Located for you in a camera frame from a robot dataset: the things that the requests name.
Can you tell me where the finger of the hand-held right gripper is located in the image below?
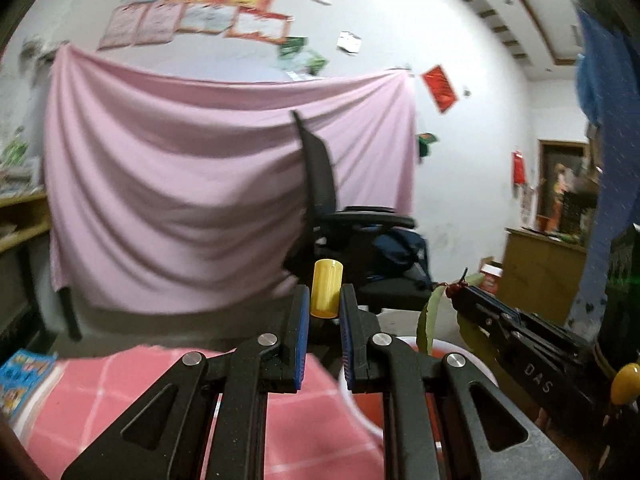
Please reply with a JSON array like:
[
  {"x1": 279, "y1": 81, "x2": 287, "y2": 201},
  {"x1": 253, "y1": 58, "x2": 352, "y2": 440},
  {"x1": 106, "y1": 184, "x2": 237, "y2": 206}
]
[
  {"x1": 452, "y1": 284, "x2": 531, "y2": 326},
  {"x1": 454, "y1": 297, "x2": 513, "y2": 361}
]

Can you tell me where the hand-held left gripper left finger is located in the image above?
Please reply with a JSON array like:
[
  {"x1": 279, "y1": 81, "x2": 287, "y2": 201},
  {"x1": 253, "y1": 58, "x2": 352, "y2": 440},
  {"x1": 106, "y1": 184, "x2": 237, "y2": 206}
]
[{"x1": 60, "y1": 284, "x2": 311, "y2": 480}]

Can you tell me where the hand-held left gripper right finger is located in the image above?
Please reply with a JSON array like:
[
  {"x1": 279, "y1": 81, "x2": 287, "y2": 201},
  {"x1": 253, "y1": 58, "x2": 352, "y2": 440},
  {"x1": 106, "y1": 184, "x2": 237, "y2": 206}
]
[{"x1": 339, "y1": 284, "x2": 583, "y2": 480}]

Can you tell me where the green leaf twig red stem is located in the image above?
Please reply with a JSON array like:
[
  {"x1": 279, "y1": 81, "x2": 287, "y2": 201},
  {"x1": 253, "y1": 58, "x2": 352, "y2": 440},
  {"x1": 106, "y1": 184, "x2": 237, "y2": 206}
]
[{"x1": 416, "y1": 267, "x2": 493, "y2": 356}]

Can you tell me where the yellow plastic cylinder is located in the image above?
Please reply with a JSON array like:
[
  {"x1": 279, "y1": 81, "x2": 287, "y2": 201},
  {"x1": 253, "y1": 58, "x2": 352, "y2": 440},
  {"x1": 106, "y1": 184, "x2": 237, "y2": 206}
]
[{"x1": 310, "y1": 258, "x2": 344, "y2": 318}]

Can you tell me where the white and red carton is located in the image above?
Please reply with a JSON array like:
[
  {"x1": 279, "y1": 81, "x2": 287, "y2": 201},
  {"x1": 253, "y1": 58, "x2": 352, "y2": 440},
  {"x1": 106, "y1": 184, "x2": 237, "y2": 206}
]
[{"x1": 479, "y1": 257, "x2": 504, "y2": 294}]

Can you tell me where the wooden cabinet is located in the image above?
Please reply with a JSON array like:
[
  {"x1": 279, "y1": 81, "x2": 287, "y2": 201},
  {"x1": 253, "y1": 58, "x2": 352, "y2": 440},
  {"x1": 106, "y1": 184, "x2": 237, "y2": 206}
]
[{"x1": 500, "y1": 227, "x2": 588, "y2": 321}]

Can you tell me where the dark blue backpack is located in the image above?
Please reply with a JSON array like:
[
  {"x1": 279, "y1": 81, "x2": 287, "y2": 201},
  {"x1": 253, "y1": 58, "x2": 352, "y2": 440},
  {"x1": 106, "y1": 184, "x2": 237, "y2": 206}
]
[{"x1": 372, "y1": 230, "x2": 431, "y2": 286}]

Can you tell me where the black office chair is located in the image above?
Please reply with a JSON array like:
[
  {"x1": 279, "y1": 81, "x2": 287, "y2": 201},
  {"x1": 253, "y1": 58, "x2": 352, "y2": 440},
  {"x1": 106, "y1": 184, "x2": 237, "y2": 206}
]
[{"x1": 282, "y1": 110, "x2": 432, "y2": 311}]

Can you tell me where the blue dotted printed curtain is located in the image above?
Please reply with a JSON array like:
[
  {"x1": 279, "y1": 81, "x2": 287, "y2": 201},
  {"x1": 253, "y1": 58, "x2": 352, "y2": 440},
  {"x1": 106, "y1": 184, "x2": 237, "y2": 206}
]
[{"x1": 565, "y1": 0, "x2": 640, "y2": 341}]

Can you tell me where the pink hanging bedsheet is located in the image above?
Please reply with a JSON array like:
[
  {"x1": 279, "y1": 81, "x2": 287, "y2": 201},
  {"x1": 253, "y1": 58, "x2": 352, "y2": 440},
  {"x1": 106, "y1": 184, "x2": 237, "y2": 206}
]
[{"x1": 44, "y1": 42, "x2": 418, "y2": 311}]

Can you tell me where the pink checked tablecloth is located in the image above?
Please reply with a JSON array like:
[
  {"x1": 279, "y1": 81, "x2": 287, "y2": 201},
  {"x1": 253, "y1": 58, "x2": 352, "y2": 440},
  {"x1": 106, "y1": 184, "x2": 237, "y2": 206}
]
[{"x1": 15, "y1": 344, "x2": 386, "y2": 480}]

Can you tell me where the blue cover book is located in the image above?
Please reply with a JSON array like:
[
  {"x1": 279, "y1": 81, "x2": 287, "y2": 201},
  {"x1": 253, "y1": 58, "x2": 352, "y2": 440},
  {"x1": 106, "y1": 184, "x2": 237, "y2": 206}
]
[{"x1": 0, "y1": 350, "x2": 58, "y2": 423}]

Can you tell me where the green plant photo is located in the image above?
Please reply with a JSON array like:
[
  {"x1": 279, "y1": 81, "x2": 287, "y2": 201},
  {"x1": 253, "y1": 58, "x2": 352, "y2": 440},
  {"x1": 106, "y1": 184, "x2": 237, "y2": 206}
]
[
  {"x1": 277, "y1": 36, "x2": 307, "y2": 58},
  {"x1": 300, "y1": 50, "x2": 328, "y2": 76}
]

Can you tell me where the black and white sticker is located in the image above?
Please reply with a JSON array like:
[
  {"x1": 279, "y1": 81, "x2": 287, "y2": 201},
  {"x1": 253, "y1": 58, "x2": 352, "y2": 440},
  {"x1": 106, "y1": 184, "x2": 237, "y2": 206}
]
[{"x1": 336, "y1": 31, "x2": 362, "y2": 55}]

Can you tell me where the wooden desk with shelves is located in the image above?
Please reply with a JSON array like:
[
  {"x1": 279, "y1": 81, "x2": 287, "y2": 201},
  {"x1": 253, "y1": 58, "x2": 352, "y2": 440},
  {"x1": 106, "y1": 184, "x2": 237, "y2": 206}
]
[{"x1": 0, "y1": 190, "x2": 81, "y2": 351}]

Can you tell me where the stack of books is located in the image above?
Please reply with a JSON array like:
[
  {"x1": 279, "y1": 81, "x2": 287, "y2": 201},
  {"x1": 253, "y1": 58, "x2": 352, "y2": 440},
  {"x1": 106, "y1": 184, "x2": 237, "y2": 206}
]
[{"x1": 0, "y1": 157, "x2": 46, "y2": 198}]

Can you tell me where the wooden door frame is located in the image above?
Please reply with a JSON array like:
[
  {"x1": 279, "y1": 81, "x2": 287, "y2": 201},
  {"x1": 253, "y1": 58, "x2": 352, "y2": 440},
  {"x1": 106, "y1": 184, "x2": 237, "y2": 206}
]
[{"x1": 537, "y1": 140, "x2": 601, "y2": 236}]

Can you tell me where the red diamond wall paper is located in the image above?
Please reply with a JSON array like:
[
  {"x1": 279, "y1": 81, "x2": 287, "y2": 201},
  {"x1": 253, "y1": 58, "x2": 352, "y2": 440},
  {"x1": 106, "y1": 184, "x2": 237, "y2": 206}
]
[{"x1": 421, "y1": 65, "x2": 459, "y2": 113}]

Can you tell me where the group of wall certificates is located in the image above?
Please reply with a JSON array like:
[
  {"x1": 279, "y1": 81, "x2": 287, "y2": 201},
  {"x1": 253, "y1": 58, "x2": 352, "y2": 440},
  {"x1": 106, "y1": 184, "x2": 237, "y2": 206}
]
[{"x1": 97, "y1": 0, "x2": 333, "y2": 51}]

